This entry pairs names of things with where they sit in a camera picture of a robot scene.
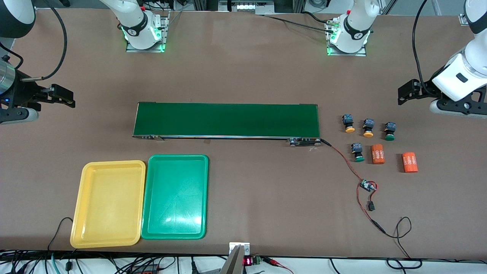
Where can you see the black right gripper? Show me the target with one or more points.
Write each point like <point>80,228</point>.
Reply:
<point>23,95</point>

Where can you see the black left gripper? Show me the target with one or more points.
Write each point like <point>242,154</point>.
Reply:
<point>425,90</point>

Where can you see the green push button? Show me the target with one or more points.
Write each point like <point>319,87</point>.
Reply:
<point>357,148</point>
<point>390,126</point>

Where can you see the yellow push button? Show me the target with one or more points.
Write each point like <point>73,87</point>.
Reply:
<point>347,121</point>
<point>368,124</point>

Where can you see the orange cylinder marked 4680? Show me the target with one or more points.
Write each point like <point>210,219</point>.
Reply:
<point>377,154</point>
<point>409,162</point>

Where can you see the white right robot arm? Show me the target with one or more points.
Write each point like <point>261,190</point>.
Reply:
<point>140,38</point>

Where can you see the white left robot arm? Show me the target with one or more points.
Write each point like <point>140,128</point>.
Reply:
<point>471,61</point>

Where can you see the small green circuit board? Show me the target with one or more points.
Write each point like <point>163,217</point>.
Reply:
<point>367,185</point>

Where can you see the yellow plastic tray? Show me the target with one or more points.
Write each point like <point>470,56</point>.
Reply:
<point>108,205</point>

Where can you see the green plastic tray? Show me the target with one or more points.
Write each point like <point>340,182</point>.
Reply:
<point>175,198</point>

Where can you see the green conveyor belt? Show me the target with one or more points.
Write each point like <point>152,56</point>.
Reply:
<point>228,120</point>

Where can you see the white device with lights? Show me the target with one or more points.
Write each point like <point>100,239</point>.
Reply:
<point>247,5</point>

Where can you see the red clip lead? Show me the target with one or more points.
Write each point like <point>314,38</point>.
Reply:
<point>272,261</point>

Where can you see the red digit display module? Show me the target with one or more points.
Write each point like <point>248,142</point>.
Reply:
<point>248,261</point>

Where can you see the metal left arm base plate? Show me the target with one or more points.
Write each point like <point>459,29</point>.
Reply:
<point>346,54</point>

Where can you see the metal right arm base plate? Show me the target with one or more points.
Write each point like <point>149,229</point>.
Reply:
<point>164,34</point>

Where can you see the grey metal bracket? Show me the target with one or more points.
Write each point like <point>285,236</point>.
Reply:
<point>236,262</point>

